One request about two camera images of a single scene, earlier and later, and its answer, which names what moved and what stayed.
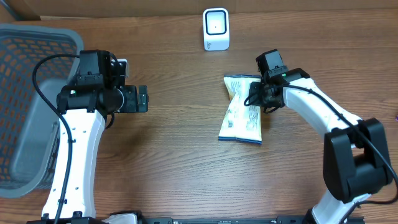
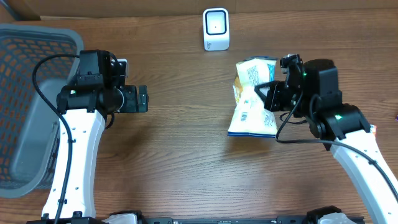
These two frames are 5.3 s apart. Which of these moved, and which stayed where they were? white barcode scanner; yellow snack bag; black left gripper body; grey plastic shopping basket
Moved: yellow snack bag
Stayed: grey plastic shopping basket; black left gripper body; white barcode scanner
